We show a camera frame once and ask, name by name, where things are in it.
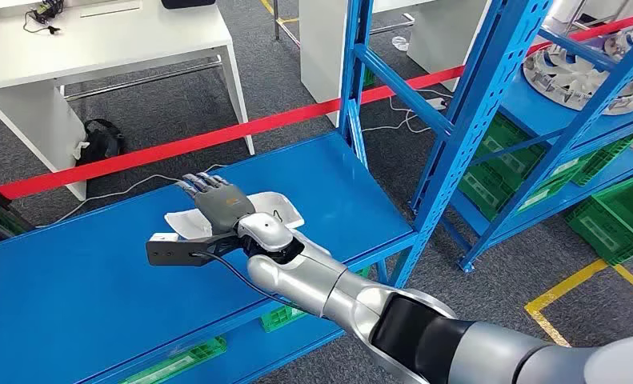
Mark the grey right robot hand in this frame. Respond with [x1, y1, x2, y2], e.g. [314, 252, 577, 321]
[174, 171, 257, 235]

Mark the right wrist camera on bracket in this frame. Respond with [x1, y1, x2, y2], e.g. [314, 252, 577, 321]
[146, 232, 243, 268]

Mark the red barrier tape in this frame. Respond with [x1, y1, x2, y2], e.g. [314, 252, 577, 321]
[0, 10, 633, 202]

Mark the black gadget with cable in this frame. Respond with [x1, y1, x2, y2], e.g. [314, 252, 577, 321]
[23, 0, 66, 35]

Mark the metal impeller disc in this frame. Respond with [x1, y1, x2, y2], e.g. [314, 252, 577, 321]
[523, 42, 633, 117]
[604, 26, 633, 83]

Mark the black backpack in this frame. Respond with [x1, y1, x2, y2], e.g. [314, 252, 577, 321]
[74, 118, 126, 166]

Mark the white curved part with writing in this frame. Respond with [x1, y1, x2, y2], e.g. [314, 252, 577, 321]
[165, 191, 305, 239]

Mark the black camera cable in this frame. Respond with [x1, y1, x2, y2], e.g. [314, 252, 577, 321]
[193, 250, 307, 314]

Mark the thin white floor cable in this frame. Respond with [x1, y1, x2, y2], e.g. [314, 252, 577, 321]
[361, 89, 455, 134]
[34, 164, 227, 229]

